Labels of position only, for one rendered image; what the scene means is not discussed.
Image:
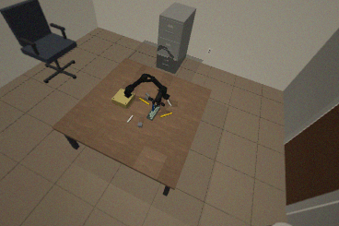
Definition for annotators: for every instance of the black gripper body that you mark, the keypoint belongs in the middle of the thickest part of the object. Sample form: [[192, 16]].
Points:
[[157, 100]]

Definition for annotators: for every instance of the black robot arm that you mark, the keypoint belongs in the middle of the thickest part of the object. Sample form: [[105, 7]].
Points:
[[162, 91]]

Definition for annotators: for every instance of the grey keyboard with keys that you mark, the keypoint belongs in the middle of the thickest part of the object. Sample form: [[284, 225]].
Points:
[[152, 114]]

